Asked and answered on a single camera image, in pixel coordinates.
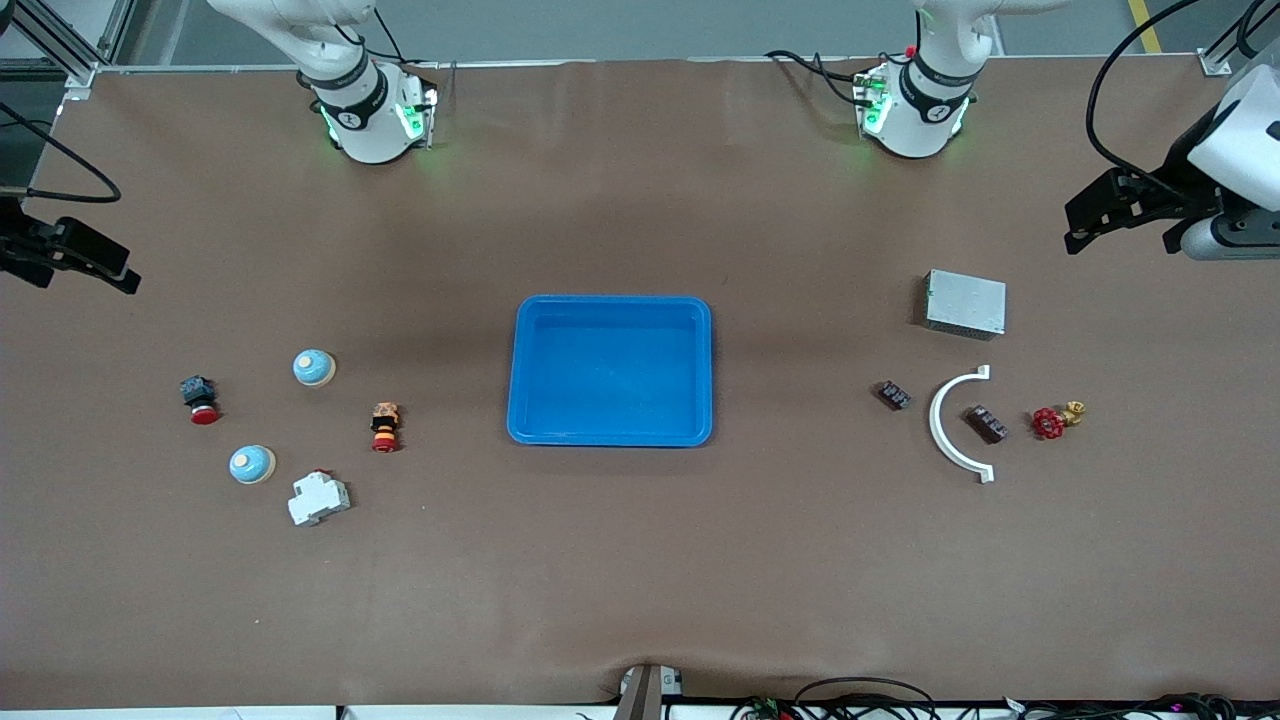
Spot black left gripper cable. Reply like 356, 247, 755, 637
1086, 0, 1206, 201

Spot red handle brass valve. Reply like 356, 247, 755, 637
1031, 400, 1087, 442

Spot aluminium frame post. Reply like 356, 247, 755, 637
1198, 0, 1280, 77
0, 0, 136, 101

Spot grey metal box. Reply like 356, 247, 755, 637
922, 268, 1008, 342

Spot red push button blue base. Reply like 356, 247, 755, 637
179, 375, 222, 426

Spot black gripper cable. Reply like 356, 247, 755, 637
0, 100, 123, 205
1086, 0, 1206, 201

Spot white circuit breaker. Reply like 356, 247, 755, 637
287, 468, 352, 528

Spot black cable at arm base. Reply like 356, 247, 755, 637
335, 0, 441, 73
764, 49, 873, 107

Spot blue plastic tray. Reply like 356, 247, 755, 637
506, 294, 714, 448

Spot black cable bundle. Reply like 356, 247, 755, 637
730, 677, 1280, 720

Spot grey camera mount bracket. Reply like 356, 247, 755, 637
614, 664, 683, 720

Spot blue bell with cream button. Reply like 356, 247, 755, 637
292, 348, 337, 389
228, 444, 277, 486

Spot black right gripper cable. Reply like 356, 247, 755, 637
0, 100, 123, 205

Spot white curved plastic bracket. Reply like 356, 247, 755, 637
928, 364, 997, 485

